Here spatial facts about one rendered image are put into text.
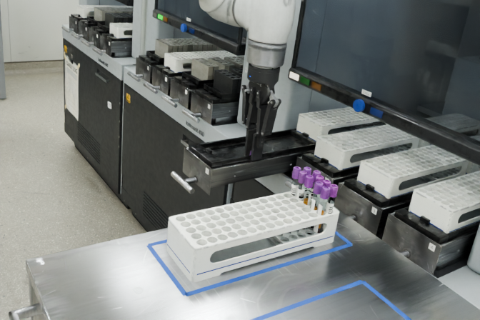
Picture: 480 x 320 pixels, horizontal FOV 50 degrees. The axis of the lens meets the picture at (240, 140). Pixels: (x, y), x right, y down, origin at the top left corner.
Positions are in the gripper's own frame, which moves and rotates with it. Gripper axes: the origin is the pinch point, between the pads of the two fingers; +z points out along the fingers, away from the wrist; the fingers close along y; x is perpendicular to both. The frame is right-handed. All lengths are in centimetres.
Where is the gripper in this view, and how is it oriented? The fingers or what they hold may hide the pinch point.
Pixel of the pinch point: (253, 144)
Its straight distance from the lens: 129.2
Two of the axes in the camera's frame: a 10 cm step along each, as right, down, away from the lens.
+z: -1.1, 9.2, 3.7
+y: -5.6, -3.7, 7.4
